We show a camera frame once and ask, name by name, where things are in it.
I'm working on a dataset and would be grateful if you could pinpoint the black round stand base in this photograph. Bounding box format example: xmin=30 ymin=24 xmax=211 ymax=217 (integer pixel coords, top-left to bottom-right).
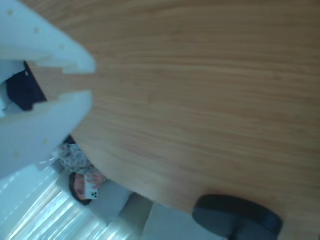
xmin=191 ymin=194 xmax=284 ymax=240

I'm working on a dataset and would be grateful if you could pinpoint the person's hand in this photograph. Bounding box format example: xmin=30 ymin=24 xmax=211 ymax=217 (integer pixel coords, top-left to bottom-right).
xmin=86 ymin=173 xmax=104 ymax=189

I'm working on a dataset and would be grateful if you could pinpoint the person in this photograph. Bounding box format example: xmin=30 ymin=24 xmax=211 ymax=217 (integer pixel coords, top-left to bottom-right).
xmin=57 ymin=143 xmax=107 ymax=207

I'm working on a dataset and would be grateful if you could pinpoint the white smartphone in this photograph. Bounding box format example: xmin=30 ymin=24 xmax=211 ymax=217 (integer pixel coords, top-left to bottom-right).
xmin=84 ymin=174 xmax=100 ymax=201

